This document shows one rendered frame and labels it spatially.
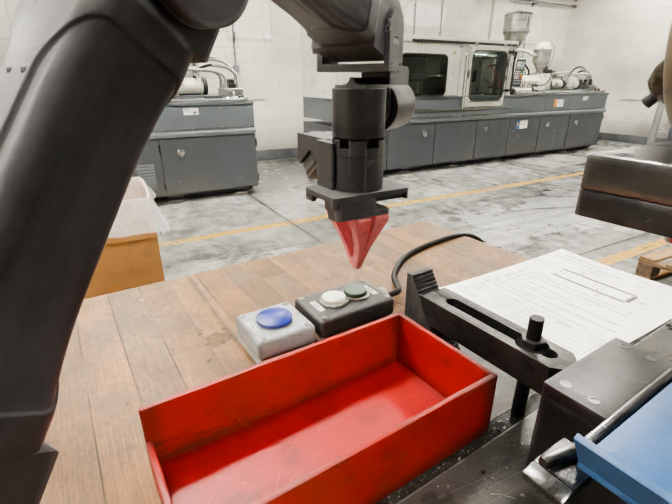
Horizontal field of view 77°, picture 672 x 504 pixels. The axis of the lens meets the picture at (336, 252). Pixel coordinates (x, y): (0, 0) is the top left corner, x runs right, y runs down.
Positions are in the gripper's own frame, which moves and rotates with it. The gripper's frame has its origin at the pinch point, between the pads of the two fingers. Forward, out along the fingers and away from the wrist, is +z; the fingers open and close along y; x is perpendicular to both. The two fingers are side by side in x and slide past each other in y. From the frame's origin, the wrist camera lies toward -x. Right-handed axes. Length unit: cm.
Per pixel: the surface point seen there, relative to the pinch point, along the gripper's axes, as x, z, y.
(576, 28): -554, -122, -943
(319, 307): 0.5, 4.6, 5.4
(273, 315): 0.5, 3.9, 11.2
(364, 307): 3.2, 4.7, 0.8
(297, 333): 3.6, 4.9, 9.9
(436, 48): -399, -57, -393
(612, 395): 29.3, -0.9, -0.7
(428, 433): 22.2, 3.6, 8.6
